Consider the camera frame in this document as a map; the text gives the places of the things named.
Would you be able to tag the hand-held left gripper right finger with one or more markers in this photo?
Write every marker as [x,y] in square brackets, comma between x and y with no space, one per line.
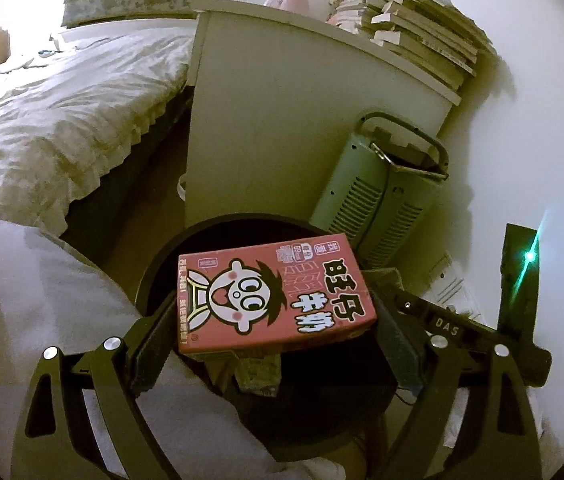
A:
[399,340]

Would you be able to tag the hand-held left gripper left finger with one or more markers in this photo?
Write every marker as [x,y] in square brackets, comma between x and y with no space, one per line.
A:
[154,345]

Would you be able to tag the black round trash bin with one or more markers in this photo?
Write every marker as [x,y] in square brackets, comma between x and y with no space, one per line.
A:
[312,410]

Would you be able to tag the red milk carton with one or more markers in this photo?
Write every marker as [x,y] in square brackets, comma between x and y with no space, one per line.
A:
[272,280]

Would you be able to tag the white slotted object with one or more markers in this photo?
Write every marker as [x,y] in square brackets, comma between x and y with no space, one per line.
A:
[454,285]

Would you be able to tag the crumpled wrapper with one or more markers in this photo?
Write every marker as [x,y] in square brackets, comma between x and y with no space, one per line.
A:
[259,372]

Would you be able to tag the white cloth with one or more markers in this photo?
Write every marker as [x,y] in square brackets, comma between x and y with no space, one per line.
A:
[52,300]

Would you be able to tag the pale tower fan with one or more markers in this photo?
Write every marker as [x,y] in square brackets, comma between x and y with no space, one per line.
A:
[367,200]

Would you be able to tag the dark bed base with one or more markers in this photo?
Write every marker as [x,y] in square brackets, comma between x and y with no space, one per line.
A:
[127,185]

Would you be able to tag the white quilted bed cover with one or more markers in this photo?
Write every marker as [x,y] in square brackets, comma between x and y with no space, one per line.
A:
[62,110]

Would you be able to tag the white nightstand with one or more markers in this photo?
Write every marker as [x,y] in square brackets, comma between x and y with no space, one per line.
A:
[287,110]

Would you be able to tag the stack of books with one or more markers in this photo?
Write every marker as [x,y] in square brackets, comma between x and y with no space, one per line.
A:
[422,35]

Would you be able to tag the pink plush toy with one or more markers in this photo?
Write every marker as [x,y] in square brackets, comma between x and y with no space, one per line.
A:
[289,0]

